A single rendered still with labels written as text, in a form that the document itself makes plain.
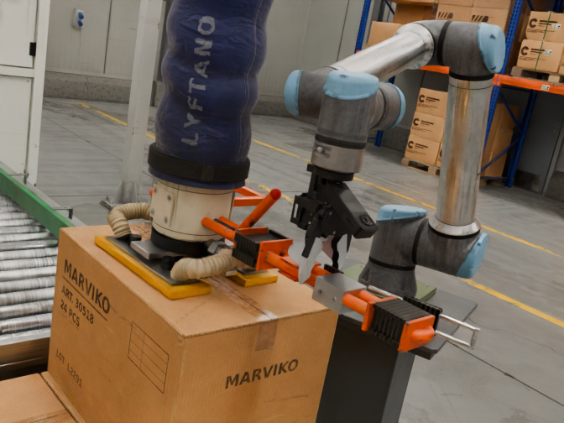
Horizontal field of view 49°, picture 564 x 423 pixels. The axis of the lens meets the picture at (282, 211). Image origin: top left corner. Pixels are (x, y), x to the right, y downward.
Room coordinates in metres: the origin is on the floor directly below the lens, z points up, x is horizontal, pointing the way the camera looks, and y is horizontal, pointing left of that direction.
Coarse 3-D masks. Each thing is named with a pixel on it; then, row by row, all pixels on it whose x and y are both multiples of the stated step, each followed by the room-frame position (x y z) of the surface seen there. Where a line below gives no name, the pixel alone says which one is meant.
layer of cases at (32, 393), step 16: (0, 384) 1.36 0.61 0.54; (16, 384) 1.37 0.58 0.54; (32, 384) 1.38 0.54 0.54; (48, 384) 1.40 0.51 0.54; (0, 400) 1.29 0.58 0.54; (16, 400) 1.31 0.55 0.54; (32, 400) 1.32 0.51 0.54; (48, 400) 1.33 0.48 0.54; (64, 400) 1.34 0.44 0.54; (0, 416) 1.24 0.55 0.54; (16, 416) 1.25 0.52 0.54; (32, 416) 1.26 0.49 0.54; (48, 416) 1.27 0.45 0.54; (64, 416) 1.28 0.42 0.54; (80, 416) 1.29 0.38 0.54
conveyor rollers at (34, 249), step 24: (0, 192) 2.91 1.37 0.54; (0, 216) 2.57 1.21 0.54; (24, 216) 2.64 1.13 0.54; (0, 240) 2.31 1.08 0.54; (24, 240) 2.38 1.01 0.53; (48, 240) 2.37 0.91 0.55; (0, 264) 2.06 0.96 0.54; (24, 264) 2.12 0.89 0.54; (48, 264) 2.17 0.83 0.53; (0, 288) 1.89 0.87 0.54; (24, 288) 1.94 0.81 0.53; (48, 288) 1.93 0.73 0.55; (0, 312) 1.72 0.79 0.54; (24, 312) 1.77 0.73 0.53; (48, 312) 1.82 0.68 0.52; (0, 336) 1.57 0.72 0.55
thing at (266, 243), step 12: (240, 228) 1.20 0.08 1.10; (252, 228) 1.21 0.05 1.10; (264, 228) 1.24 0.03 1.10; (240, 240) 1.17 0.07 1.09; (252, 240) 1.15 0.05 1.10; (264, 240) 1.19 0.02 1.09; (276, 240) 1.16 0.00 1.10; (288, 240) 1.18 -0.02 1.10; (240, 252) 1.16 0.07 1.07; (252, 252) 1.15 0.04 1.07; (264, 252) 1.14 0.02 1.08; (276, 252) 1.16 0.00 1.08; (252, 264) 1.13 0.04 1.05; (264, 264) 1.14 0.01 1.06
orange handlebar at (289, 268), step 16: (240, 192) 1.64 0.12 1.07; (256, 192) 1.60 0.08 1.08; (208, 224) 1.27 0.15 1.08; (272, 256) 1.13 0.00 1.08; (288, 256) 1.15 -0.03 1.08; (288, 272) 1.09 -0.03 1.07; (320, 272) 1.09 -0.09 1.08; (352, 304) 0.98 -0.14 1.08; (416, 336) 0.89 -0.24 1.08; (432, 336) 0.91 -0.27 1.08
